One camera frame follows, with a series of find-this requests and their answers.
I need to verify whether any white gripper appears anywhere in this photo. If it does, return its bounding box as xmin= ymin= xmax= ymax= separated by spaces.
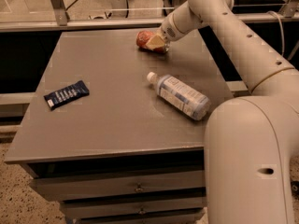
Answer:
xmin=146 ymin=2 xmax=200 ymax=51

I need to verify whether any red coke can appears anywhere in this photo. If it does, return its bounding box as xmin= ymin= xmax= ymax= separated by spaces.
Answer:
xmin=136 ymin=30 xmax=168 ymax=53

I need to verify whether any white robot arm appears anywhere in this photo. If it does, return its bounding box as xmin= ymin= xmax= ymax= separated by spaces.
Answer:
xmin=158 ymin=0 xmax=299 ymax=224

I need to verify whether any clear plastic water bottle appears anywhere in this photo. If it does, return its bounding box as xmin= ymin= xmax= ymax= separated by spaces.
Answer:
xmin=147 ymin=72 xmax=210 ymax=120

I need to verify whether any grey drawer cabinet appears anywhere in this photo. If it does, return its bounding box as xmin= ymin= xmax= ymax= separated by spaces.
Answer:
xmin=4 ymin=26 xmax=235 ymax=224

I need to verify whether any dark blue snack bar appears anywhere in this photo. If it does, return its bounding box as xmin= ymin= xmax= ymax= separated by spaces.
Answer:
xmin=44 ymin=80 xmax=90 ymax=110

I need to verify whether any grey metal railing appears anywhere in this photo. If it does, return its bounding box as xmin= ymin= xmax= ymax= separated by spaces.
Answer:
xmin=0 ymin=0 xmax=299 ymax=34

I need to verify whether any middle drawer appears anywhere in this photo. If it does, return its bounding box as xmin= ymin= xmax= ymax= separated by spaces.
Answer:
xmin=60 ymin=197 xmax=206 ymax=218

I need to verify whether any drawer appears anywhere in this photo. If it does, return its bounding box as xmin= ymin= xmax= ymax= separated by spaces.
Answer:
xmin=78 ymin=208 xmax=204 ymax=224
xmin=60 ymin=197 xmax=206 ymax=218
xmin=30 ymin=170 xmax=205 ymax=201

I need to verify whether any bottom drawer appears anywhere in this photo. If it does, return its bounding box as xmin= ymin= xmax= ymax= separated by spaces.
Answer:
xmin=78 ymin=208 xmax=204 ymax=224

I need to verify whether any top drawer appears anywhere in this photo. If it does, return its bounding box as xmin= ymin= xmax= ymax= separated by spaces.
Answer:
xmin=30 ymin=170 xmax=205 ymax=201

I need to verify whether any black caster wheel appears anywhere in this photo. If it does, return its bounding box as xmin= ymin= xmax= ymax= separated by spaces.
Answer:
xmin=291 ymin=181 xmax=299 ymax=196

